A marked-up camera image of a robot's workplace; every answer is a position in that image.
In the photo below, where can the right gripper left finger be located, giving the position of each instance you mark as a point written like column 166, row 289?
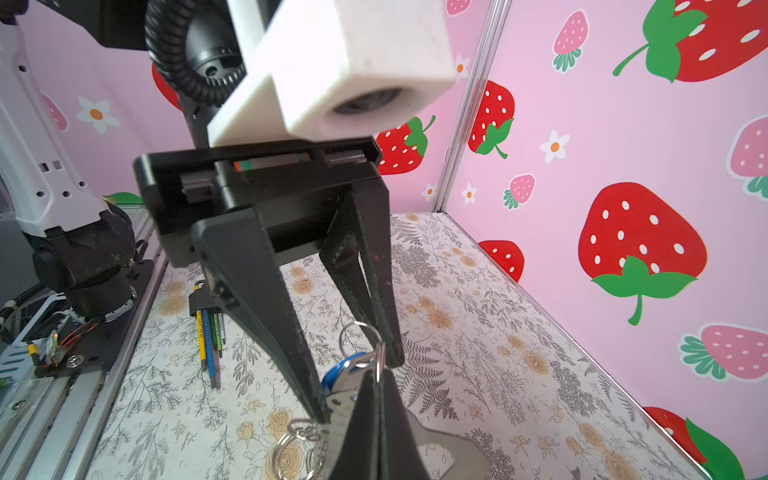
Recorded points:
column 359, row 454

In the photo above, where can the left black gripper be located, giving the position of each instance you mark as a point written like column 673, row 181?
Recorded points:
column 301, row 191

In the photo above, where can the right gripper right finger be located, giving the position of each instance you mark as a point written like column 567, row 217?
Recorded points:
column 399, row 457

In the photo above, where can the blue tagged key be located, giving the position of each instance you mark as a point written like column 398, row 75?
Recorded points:
column 348, row 374

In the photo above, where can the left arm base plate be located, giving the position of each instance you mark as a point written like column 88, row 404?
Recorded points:
column 62, row 343

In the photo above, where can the aluminium rail frame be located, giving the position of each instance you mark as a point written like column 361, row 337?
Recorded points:
column 51, row 427

